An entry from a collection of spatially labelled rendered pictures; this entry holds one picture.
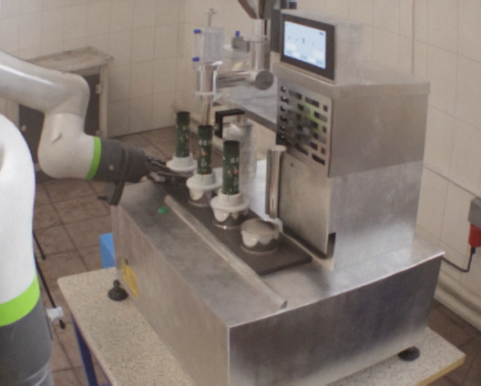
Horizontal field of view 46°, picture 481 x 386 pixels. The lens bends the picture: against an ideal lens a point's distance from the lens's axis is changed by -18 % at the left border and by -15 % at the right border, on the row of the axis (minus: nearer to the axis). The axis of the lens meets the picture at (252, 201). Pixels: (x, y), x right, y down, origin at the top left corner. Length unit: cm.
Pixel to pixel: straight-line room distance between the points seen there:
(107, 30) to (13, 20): 89
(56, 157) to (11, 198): 90
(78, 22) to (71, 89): 346
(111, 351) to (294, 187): 54
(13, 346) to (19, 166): 13
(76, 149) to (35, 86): 18
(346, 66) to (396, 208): 31
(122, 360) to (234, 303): 39
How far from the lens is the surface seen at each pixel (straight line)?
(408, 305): 125
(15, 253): 39
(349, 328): 115
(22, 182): 37
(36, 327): 43
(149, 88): 507
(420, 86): 113
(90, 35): 481
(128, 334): 142
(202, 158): 131
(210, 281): 110
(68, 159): 127
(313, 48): 103
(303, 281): 110
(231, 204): 123
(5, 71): 123
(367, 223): 114
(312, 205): 111
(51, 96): 129
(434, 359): 139
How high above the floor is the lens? 159
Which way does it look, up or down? 24 degrees down
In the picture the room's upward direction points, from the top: 2 degrees clockwise
